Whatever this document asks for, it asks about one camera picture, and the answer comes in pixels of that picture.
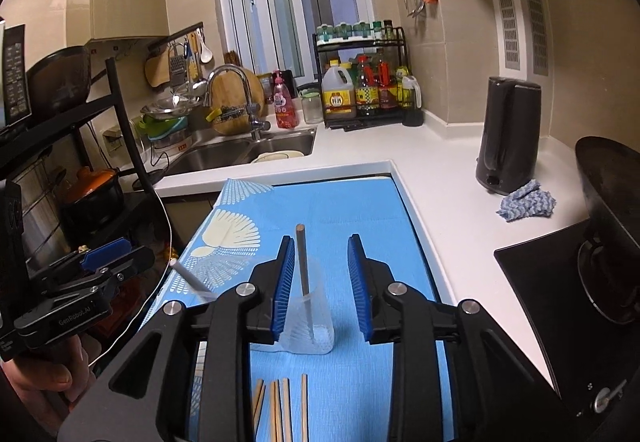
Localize white ladle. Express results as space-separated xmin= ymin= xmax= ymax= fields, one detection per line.
xmin=196 ymin=28 xmax=213 ymax=63

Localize black metal shelf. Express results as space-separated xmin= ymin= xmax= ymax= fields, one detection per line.
xmin=0 ymin=56 xmax=166 ymax=243

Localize metal stove knob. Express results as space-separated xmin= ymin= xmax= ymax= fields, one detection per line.
xmin=591 ymin=379 xmax=628 ymax=415

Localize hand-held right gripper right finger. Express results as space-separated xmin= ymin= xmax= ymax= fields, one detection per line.
xmin=347 ymin=233 xmax=586 ymax=442

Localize blue bird-print table mat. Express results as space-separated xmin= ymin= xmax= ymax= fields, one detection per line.
xmin=140 ymin=178 xmax=456 ymax=442

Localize yellow black dish brush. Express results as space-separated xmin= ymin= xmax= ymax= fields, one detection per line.
xmin=206 ymin=106 xmax=251 ymax=123

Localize wall outlet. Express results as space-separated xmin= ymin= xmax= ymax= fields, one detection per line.
xmin=101 ymin=129 xmax=125 ymax=155

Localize black knife block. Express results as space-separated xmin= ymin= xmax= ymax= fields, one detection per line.
xmin=475 ymin=76 xmax=543 ymax=196

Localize black wall rail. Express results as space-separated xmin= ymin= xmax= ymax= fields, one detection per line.
xmin=85 ymin=22 xmax=205 ymax=53

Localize black wok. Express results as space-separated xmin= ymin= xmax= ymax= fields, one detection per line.
xmin=574 ymin=136 xmax=640 ymax=317

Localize dark soy sauce bottle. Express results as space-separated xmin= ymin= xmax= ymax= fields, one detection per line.
xmin=355 ymin=56 xmax=380 ymax=117

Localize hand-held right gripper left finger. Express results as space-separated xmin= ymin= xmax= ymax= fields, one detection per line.
xmin=57 ymin=234 xmax=298 ymax=442

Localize hanging wooden cutting board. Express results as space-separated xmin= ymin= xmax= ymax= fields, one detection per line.
xmin=144 ymin=49 xmax=173 ymax=88

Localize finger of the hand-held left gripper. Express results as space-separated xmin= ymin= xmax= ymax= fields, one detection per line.
xmin=77 ymin=238 xmax=135 ymax=273
xmin=32 ymin=246 xmax=157 ymax=307

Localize person's left hand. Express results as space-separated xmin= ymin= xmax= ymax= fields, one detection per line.
xmin=0 ymin=334 xmax=98 ymax=405

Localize metal grater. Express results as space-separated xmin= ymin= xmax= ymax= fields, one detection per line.
xmin=167 ymin=46 xmax=186 ymax=87

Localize white-lidded oil dispenser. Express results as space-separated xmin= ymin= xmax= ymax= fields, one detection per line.
xmin=401 ymin=75 xmax=425 ymax=127

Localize black microwave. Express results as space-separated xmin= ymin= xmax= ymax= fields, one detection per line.
xmin=0 ymin=19 xmax=33 ymax=130

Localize green colander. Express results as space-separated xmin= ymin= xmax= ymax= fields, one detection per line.
xmin=137 ymin=114 xmax=191 ymax=139

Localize glass jar green lid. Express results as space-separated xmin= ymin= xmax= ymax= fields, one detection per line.
xmin=300 ymin=89 xmax=323 ymax=125

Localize wall vent grille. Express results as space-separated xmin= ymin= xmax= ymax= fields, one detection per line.
xmin=522 ymin=0 xmax=551 ymax=75
xmin=495 ymin=0 xmax=521 ymax=70

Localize yellow hanging utensil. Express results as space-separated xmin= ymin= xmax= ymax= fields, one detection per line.
xmin=186 ymin=36 xmax=201 ymax=77

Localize clear plastic cup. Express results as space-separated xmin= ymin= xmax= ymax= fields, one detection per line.
xmin=272 ymin=257 xmax=336 ymax=355

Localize black gas stove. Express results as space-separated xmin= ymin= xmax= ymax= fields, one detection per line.
xmin=492 ymin=217 xmax=640 ymax=423

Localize orange clay pot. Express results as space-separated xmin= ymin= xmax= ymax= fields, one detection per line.
xmin=57 ymin=167 xmax=126 ymax=233

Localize black condiment rack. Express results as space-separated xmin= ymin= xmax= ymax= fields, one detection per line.
xmin=312 ymin=26 xmax=411 ymax=130

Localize blue checkered rag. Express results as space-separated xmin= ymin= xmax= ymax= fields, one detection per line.
xmin=496 ymin=179 xmax=557 ymax=223

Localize pink dish soap bottle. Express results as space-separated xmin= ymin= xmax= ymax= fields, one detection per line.
xmin=271 ymin=69 xmax=301 ymax=130

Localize chrome faucet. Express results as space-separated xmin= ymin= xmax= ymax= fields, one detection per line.
xmin=205 ymin=64 xmax=273 ymax=141

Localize black bowl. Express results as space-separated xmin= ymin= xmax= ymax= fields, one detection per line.
xmin=25 ymin=46 xmax=93 ymax=115

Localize red-label sauce bottle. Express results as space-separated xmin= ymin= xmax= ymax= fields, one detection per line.
xmin=377 ymin=59 xmax=396 ymax=110

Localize wooden-handled metal spoon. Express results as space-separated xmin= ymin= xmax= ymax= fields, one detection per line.
xmin=295 ymin=223 xmax=314 ymax=330

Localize white plates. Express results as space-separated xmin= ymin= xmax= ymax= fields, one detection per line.
xmin=250 ymin=149 xmax=305 ymax=165

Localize round wooden cutting board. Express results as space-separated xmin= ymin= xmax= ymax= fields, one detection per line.
xmin=207 ymin=69 xmax=266 ymax=137

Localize stainless steel bowl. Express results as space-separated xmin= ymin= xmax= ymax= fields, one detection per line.
xmin=140 ymin=94 xmax=196 ymax=119

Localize stainless steel sink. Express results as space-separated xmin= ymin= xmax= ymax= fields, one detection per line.
xmin=162 ymin=127 xmax=318 ymax=180

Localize row of green-lidded spice jars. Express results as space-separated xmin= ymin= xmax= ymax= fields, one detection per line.
xmin=317 ymin=20 xmax=396 ymax=44

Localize large oil jug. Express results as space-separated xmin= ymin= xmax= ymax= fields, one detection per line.
xmin=321 ymin=60 xmax=357 ymax=120

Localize yellow-green condiment bottle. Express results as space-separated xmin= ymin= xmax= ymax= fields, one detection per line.
xmin=394 ymin=66 xmax=412 ymax=110

